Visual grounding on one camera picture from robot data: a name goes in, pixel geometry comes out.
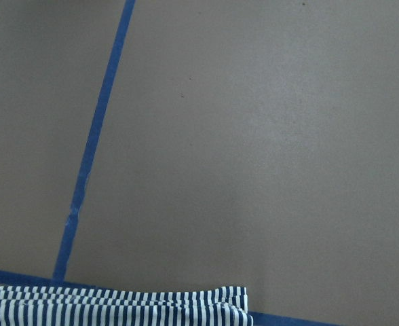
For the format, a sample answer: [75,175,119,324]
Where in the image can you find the striped polo shirt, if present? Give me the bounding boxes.
[0,286,254,325]

